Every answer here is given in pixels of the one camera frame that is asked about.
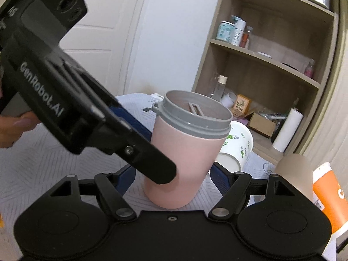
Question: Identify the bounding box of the white paper cup green print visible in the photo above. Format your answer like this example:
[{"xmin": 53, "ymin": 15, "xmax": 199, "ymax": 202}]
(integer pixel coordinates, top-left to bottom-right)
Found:
[{"xmin": 216, "ymin": 121, "xmax": 254, "ymax": 172}]

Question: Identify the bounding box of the small orange bottle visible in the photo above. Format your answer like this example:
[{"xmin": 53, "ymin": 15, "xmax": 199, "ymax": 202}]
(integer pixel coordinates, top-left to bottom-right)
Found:
[{"xmin": 241, "ymin": 26, "xmax": 253, "ymax": 49}]

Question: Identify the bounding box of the beige wooden shelf unit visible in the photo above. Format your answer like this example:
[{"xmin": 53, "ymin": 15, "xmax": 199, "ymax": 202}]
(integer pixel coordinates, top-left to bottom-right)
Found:
[{"xmin": 192, "ymin": 0, "xmax": 340, "ymax": 166}]

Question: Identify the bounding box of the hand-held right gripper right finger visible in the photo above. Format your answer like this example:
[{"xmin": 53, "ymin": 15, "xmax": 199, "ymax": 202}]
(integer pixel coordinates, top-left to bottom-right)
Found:
[{"xmin": 208, "ymin": 162, "xmax": 297, "ymax": 219}]

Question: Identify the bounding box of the teal jar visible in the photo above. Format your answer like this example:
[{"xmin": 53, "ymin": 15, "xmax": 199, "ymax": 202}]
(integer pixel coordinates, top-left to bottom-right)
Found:
[{"xmin": 216, "ymin": 21, "xmax": 236, "ymax": 43}]

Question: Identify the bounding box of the white tube bottle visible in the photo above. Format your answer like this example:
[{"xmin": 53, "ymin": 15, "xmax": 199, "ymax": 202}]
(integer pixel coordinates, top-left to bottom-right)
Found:
[{"xmin": 231, "ymin": 19, "xmax": 247, "ymax": 47}]

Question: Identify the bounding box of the paper towel roll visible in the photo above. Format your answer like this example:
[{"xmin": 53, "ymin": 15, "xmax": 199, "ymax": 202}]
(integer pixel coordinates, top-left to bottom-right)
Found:
[{"xmin": 272, "ymin": 108, "xmax": 304, "ymax": 153}]

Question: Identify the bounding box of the white door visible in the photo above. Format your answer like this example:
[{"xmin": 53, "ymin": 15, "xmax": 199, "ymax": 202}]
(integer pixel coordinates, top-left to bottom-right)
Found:
[{"xmin": 57, "ymin": 0, "xmax": 152, "ymax": 96}]

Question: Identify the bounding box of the brown paper cup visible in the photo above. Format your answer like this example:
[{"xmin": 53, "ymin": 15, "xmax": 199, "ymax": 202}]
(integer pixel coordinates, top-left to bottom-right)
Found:
[{"xmin": 273, "ymin": 154, "xmax": 315, "ymax": 205}]

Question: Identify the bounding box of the pink bottle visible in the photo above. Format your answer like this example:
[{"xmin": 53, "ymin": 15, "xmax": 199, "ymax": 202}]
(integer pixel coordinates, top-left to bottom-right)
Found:
[{"xmin": 304, "ymin": 59, "xmax": 316, "ymax": 78}]

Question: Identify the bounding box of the clear bottle with beige cap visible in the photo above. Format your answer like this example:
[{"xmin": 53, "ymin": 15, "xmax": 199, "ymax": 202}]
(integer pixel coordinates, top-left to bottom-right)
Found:
[{"xmin": 213, "ymin": 75, "xmax": 228, "ymax": 102}]

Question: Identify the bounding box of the white mug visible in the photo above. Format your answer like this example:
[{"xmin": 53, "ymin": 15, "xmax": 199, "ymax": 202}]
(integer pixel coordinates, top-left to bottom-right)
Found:
[{"xmin": 221, "ymin": 92, "xmax": 237, "ymax": 108}]

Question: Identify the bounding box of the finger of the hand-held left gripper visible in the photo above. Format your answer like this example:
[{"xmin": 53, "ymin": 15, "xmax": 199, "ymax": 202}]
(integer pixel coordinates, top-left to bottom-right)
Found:
[
  {"xmin": 92, "ymin": 108, "xmax": 177, "ymax": 185},
  {"xmin": 109, "ymin": 105, "xmax": 153, "ymax": 143}
]

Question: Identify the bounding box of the yellow floral box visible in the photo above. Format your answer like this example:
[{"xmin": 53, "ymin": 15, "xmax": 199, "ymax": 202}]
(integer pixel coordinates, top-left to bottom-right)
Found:
[{"xmin": 232, "ymin": 94, "xmax": 252, "ymax": 115}]

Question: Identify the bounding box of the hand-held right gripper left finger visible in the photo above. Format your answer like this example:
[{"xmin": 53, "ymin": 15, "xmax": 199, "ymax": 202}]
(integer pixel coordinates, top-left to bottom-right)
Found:
[{"xmin": 49, "ymin": 164, "xmax": 137, "ymax": 221}]

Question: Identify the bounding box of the person's left hand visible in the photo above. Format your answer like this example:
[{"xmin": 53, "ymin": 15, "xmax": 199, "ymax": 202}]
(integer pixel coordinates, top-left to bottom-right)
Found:
[{"xmin": 0, "ymin": 85, "xmax": 40, "ymax": 149}]

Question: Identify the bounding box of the cardboard box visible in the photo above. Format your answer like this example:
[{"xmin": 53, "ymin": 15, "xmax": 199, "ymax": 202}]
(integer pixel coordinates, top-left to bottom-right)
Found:
[{"xmin": 248, "ymin": 112, "xmax": 277, "ymax": 138}]

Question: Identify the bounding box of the pink cup with grey lid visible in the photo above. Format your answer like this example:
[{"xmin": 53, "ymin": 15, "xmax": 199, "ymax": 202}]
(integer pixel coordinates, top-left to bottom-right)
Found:
[{"xmin": 143, "ymin": 90, "xmax": 233, "ymax": 210}]

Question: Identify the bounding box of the orange paper cup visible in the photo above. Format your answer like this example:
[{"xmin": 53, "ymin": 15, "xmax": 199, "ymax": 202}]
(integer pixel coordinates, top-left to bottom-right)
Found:
[{"xmin": 312, "ymin": 162, "xmax": 348, "ymax": 235}]

